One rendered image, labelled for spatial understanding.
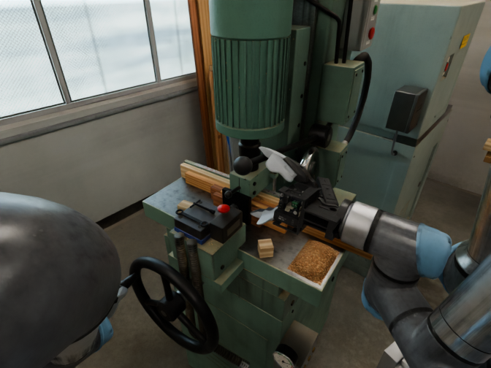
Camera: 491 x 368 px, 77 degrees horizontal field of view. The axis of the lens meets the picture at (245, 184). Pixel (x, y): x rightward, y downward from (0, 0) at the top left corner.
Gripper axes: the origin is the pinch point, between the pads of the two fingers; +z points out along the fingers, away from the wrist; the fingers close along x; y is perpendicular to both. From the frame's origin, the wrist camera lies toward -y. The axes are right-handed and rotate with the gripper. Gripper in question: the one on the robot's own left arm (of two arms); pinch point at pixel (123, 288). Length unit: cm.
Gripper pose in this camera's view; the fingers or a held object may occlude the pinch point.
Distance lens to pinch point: 80.4
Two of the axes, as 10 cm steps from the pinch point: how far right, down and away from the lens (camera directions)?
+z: 5.0, 0.3, 8.7
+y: -2.7, 9.5, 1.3
